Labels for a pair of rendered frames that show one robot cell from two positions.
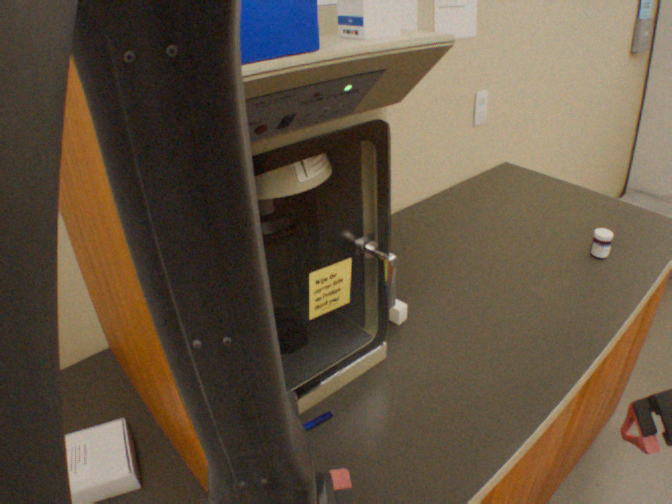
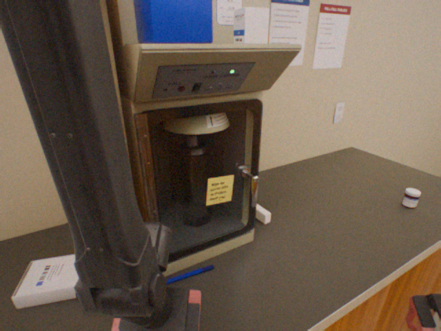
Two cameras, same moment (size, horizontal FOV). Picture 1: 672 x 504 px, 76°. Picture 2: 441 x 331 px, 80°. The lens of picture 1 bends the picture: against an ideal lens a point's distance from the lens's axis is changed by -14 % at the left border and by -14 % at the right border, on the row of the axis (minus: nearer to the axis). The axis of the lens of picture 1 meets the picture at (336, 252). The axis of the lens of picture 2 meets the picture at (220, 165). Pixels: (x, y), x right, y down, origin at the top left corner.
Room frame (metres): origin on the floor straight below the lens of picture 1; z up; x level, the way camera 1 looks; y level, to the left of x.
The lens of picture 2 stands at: (-0.01, -0.09, 1.51)
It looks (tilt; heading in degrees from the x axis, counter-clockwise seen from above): 24 degrees down; 9
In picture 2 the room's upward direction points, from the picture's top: straight up
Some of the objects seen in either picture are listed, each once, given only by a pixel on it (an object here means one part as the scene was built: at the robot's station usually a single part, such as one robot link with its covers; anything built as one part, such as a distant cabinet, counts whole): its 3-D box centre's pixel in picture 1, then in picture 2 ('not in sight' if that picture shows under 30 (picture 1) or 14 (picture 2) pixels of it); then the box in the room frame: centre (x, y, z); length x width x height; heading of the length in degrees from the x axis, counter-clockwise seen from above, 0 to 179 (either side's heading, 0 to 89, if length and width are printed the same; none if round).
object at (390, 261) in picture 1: (381, 275); (250, 187); (0.60, -0.07, 1.17); 0.05 x 0.03 x 0.10; 39
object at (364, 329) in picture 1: (310, 282); (208, 184); (0.56, 0.04, 1.19); 0.30 x 0.01 x 0.40; 129
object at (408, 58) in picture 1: (321, 90); (218, 72); (0.52, 0.01, 1.46); 0.32 x 0.12 x 0.10; 129
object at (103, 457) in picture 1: (85, 465); (58, 277); (0.42, 0.41, 0.96); 0.16 x 0.12 x 0.04; 113
